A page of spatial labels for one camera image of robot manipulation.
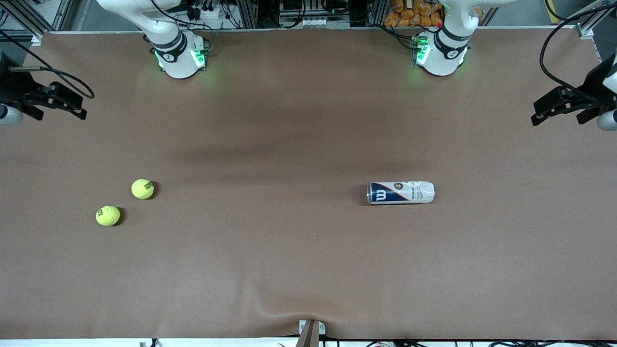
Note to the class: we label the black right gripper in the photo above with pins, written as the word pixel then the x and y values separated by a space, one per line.
pixel 14 86

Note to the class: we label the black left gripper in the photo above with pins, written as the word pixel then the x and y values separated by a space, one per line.
pixel 594 89

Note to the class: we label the yellow-green tennis ball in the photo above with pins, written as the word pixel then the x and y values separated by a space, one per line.
pixel 142 189
pixel 108 216

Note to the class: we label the clear tennis ball can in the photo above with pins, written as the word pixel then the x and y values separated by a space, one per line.
pixel 400 193

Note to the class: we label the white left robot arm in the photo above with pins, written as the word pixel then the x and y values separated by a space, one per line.
pixel 443 53

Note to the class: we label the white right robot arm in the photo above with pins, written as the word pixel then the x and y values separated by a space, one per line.
pixel 176 48

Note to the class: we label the orange packets pile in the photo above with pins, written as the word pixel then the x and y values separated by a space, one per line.
pixel 409 12

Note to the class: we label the white power strip with plugs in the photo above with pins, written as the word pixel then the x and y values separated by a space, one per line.
pixel 207 12

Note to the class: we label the brown table mat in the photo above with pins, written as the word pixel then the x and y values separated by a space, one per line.
pixel 434 265

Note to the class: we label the white terminal strip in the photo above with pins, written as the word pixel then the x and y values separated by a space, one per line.
pixel 314 22

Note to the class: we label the black electronics unit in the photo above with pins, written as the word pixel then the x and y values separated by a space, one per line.
pixel 299 7

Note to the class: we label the metal corner bracket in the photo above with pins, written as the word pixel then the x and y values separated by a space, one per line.
pixel 37 39
pixel 585 31

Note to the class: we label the aluminium side rail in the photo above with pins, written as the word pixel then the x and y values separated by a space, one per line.
pixel 598 48

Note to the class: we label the aluminium frame strut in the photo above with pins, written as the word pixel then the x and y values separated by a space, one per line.
pixel 29 17
pixel 597 19

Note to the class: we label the aluminium frame post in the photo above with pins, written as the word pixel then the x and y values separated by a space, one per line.
pixel 247 12
pixel 377 12

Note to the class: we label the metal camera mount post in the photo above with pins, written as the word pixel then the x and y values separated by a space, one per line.
pixel 309 333

